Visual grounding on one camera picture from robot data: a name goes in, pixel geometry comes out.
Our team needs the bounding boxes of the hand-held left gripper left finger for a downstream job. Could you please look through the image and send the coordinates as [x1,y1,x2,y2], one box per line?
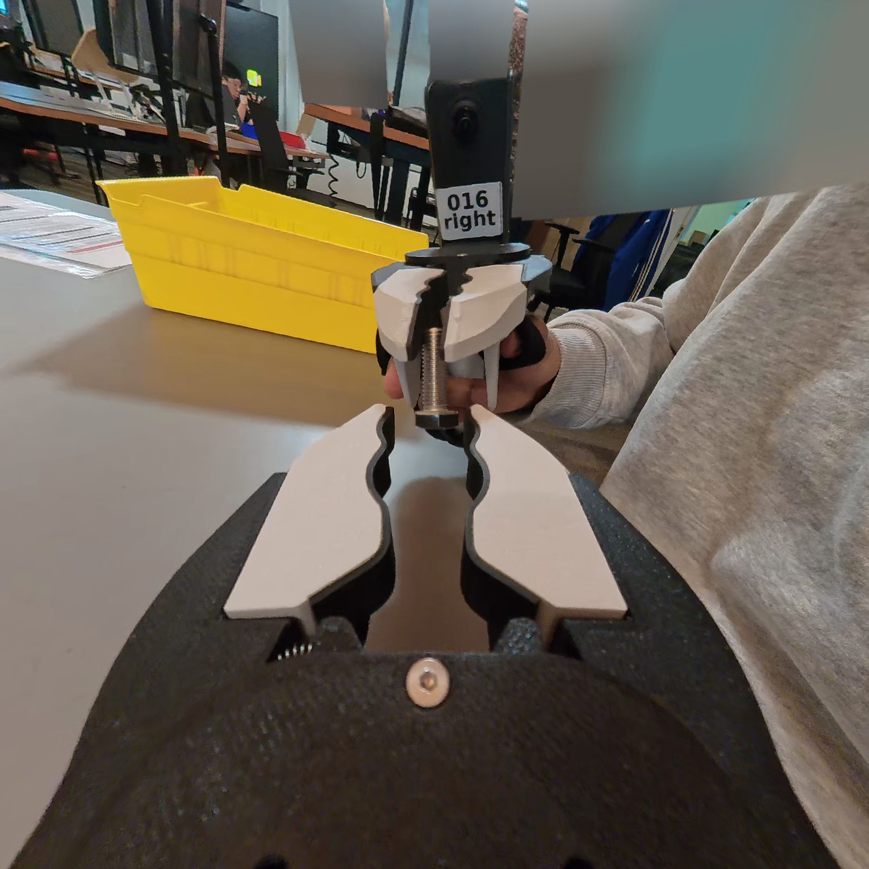
[224,404,396,622]

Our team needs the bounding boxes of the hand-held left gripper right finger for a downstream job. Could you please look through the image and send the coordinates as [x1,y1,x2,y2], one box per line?
[465,405,629,622]

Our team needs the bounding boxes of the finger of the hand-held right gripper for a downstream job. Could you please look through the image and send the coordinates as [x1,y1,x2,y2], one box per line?
[443,266,530,364]
[372,268,442,362]

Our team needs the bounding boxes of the silver metal bolt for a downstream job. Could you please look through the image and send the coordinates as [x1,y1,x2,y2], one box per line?
[414,327,450,429]

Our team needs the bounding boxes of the person's right forearm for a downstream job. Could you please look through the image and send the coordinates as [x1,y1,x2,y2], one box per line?
[528,297,680,430]

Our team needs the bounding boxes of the grey desk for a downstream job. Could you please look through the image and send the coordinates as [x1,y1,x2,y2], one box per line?
[0,190,612,653]

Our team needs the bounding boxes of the person's right hand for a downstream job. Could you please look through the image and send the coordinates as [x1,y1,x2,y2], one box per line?
[383,319,562,435]

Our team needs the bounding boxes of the black office chair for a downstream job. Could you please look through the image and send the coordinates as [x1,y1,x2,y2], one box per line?
[543,220,615,320]
[250,102,330,198]

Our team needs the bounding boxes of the wooden table black legs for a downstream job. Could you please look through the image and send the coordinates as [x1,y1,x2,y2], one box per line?
[302,102,432,225]

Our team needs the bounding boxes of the large yellow plastic bin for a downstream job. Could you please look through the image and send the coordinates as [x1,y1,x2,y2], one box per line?
[96,177,430,354]

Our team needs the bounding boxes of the blue jacket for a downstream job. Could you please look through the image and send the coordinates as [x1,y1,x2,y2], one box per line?
[589,209,676,320]

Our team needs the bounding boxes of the person's grey hoodie torso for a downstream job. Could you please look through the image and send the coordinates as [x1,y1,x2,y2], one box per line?
[597,182,869,869]

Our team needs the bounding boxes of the black computer monitor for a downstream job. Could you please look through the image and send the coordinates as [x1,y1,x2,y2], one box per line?
[170,0,218,96]
[224,3,281,116]

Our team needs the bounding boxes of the printed paper sheet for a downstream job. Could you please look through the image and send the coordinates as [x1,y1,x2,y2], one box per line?
[0,191,133,279]

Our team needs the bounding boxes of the long wooden table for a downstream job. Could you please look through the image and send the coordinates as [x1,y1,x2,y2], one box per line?
[0,80,262,157]

